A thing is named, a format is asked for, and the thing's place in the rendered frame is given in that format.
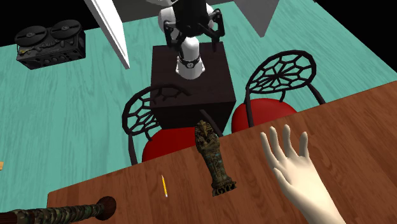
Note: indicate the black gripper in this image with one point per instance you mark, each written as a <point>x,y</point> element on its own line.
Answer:
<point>189,14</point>

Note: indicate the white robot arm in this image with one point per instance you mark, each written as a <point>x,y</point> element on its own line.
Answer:
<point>189,63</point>

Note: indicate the dark robot stand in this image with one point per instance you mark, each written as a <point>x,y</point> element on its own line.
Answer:
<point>204,90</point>

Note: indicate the white door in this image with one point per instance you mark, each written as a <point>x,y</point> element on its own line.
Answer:
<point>113,34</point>

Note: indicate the black web-back chair red seat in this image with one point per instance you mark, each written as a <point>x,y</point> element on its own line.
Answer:
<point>263,111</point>
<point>169,144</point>

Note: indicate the pharaoh sarcophagus figure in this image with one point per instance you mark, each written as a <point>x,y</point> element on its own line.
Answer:
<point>212,155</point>

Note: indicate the yellow pencil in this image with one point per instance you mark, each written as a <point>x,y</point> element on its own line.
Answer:
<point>164,186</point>

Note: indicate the pale mannequin hand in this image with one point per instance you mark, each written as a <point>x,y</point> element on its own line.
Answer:
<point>299,180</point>

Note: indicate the camouflage stick with dark knob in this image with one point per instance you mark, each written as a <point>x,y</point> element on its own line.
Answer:
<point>68,212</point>

